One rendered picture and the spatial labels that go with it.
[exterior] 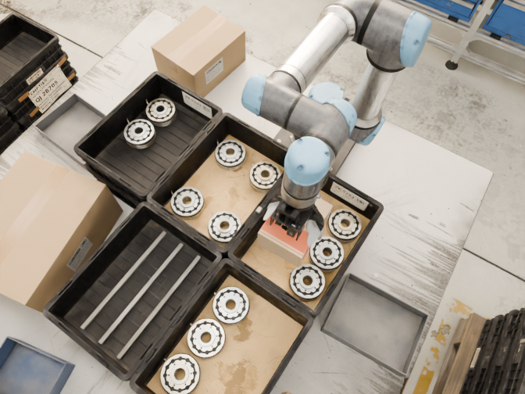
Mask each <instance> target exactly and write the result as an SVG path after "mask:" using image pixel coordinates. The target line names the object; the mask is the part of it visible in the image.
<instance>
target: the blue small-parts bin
mask: <svg viewBox="0 0 525 394"><path fill-rule="evenodd" d="M75 366H76V365H75V364H72V363H70V362H68V361H66V360H63V359H61V358H59V357H57V356H54V355H52V354H51V353H48V352H45V351H44V350H42V349H39V348H37V347H35V346H32V345H31V344H29V343H26V342H24V341H22V340H20V339H17V338H12V337H9V336H6V338H5V340H4V341H3V343H2V344H1V346H0V394H60V392H61V391H62V390H63V387H64V385H65V384H66V382H67V380H68V378H69V377H70V375H71V373H72V371H73V369H74V368H75Z"/></svg>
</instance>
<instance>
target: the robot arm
mask: <svg viewBox="0 0 525 394"><path fill-rule="evenodd" d="M430 29H431V21H430V19H429V18H428V17H426V16H424V15H422V14H420V13H419V12H418V11H413V10H411V9H408V8H406V7H404V6H402V5H399V4H397V3H395V2H392V1H390V0H334V1H333V2H332V3H330V4H329V5H328V6H327V7H326V8H324V10H323V11H322V12H321V13H320V14H319V17H318V20H317V24H316V25H315V26H314V27H313V28H312V30H311V31H310V32H309V33H308V34H307V35H306V36H305V37H304V38H303V39H302V40H301V41H300V42H299V43H298V45H297V46H296V47H295V48H294V49H293V50H292V51H291V53H290V54H289V55H288V56H287V57H286V58H285V59H284V61H283V62H282V63H281V64H280V65H279V66H278V67H277V68H276V69H275V70H274V71H273V72H272V73H271V74H270V75H269V76H268V77H267V76H266V75H265V74H264V75H263V74H261V73H254V74H253V75H251V76H250V78H249V79H248V81H247V82H246V84H245V86H244V89H243V92H242V94H241V104H242V105H243V106H244V107H245V108H246V109H247V110H248V111H250V112H252V113H254V114H255V115H256V116H260V117H262V118H263V119H265V120H268V121H269V122H271V123H273V124H276V125H277V126H279V127H282V128H283V129H285V130H286V131H289V132H291V133H292V134H294V136H295V139H296V141H294V142H293V143H292V144H291V146H290V147H289V149H288V151H287V155H286V156H285V160H284V177H283V180H282V186H281V192H278V193H277V194H276V195H275V196H274V197H273V199H272V201H271V202H270V204H269V205H268V207H267V211H266V214H265V216H264V218H263V220H267V219H268V218H269V217H270V216H271V217H270V226H271V225H272V223H273V222H274V221H275V220H276V222H275V224H277V225H278V226H281V225H282V224H283V225H282V226H281V228H283V229H284V230H285V231H287V235H289V236H291V237H292V238H293V237H294V236H295V235H296V233H297V238H296V241H297V240H298V238H299V236H300V235H301V233H302V231H303V229H304V227H305V224H306V222H307V224H306V229H307V231H308V233H309V235H308V238H307V245H308V246H311V245H312V244H313V243H314V241H315V240H317V239H318V240H320V239H321V238H322V237H323V227H324V218H323V216H322V214H321V213H320V212H319V210H318V209H317V207H316V205H315V201H316V200H317V199H320V197H321V194H319V192H320V190H321V189H322V188H323V186H324V185H325V184H326V183H327V179H328V177H329V176H330V174H329V173H327V172H328V171H329V169H330V168H331V166H332V164H333V163H334V161H335V159H336V157H337V155H338V153H339V152H340V151H341V148H342V147H343V145H344V143H345V142H346V140H348V139H351V140H353V141H355V142H356V143H358V144H361V145H365V146H366V145H369V144H370V143H371V142H372V140H373V139H374V138H375V137H376V135H377V134H378V132H379V131H380V129H381V128H382V126H383V124H384V121H385V116H383V114H382V108H381V106H382V105H383V103H384V100H385V99H386V97H387V95H388V92H389V91H390V89H391V86H392V85H393V83H394V81H395V78H396V76H397V74H398V72H401V71H403V70H404V69H405V68H406V67H410V68H411V67H413V66H414V65H415V64H416V62H417V60H418V58H419V57H420V54H421V52H422V51H423V47H424V45H425V44H426V42H427V39H428V36H429V33H430ZM350 41H353V42H355V43H357V44H358V45H361V46H363V47H365V48H366V58H367V60H368V63H367V65H366V69H365V71H364V74H363V76H362V80H361V82H360V85H359V88H358V91H357V93H356V95H355V97H354V98H353V99H352V100H351V99H349V98H346V97H345V94H344V91H342V88H341V87H340V86H339V85H337V84H335V83H331V82H323V83H318V84H316V85H314V86H313V87H312V88H311V89H310V91H309V93H308V95H307V96H305V95H303V92H304V91H305V90H306V89H307V87H308V86H309V85H310V84H311V83H312V82H313V80H314V79H315V78H316V76H317V75H318V74H319V72H320V71H321V70H322V69H323V68H324V67H325V65H326V64H327V63H328V61H329V60H330V59H331V57H332V56H333V55H334V53H335V52H336V51H337V50H338V49H339V48H340V47H341V45H345V44H347V43H349V42H350ZM277 213H278V215H277Z"/></svg>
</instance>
